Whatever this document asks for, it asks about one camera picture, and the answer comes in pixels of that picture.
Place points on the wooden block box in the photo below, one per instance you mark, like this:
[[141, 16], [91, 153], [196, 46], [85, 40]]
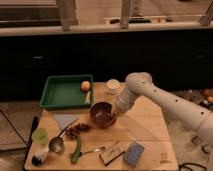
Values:
[[111, 153]]

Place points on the green plastic tray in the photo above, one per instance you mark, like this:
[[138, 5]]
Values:
[[64, 92]]

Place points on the green cup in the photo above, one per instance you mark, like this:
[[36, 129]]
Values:
[[40, 136]]

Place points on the blue sponge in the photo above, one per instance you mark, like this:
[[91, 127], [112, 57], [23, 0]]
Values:
[[133, 154]]

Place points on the metal ladle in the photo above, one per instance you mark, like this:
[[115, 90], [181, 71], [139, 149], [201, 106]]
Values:
[[56, 144]]

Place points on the light blue cloth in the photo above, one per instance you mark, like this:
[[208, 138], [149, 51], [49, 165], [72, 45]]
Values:
[[64, 119]]

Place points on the green cucumber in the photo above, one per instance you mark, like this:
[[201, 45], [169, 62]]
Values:
[[77, 151]]

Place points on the orange bowl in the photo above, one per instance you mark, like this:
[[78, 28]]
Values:
[[102, 123]]

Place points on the dark brown bowl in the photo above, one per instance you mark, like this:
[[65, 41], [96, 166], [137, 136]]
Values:
[[101, 110]]

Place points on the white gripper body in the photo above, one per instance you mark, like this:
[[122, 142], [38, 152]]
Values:
[[124, 101]]

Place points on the small white cup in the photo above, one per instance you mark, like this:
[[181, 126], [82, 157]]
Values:
[[112, 86]]

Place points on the orange fruit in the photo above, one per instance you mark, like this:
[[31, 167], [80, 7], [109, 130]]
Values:
[[85, 86]]

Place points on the black white brush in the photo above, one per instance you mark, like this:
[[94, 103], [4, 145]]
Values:
[[40, 156]]

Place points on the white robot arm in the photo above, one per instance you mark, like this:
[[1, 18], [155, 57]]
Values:
[[193, 116]]

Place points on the pale stick in tray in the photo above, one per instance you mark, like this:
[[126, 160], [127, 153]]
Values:
[[87, 98]]

